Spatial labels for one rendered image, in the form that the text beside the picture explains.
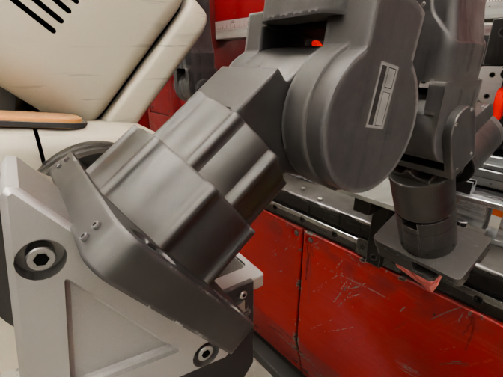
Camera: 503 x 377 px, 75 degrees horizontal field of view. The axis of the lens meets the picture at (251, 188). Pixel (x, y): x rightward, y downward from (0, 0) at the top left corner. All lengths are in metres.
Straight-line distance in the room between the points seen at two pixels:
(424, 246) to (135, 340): 0.30
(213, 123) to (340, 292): 0.94
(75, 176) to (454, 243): 0.36
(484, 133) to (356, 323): 0.78
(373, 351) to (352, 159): 0.95
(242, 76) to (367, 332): 0.95
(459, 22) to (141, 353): 0.28
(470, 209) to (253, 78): 0.79
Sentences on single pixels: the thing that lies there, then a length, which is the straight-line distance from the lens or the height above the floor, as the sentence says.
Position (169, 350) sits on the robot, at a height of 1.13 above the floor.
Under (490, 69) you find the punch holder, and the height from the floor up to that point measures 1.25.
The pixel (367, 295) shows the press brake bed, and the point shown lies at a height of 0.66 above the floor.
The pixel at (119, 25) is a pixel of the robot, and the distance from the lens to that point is 0.27.
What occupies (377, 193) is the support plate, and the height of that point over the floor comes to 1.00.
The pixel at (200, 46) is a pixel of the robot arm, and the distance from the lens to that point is 0.62.
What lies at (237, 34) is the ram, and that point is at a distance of 1.33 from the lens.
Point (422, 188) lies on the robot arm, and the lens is 0.33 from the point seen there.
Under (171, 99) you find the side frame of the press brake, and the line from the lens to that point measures 1.35.
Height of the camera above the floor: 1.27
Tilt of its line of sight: 22 degrees down
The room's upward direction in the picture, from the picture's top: straight up
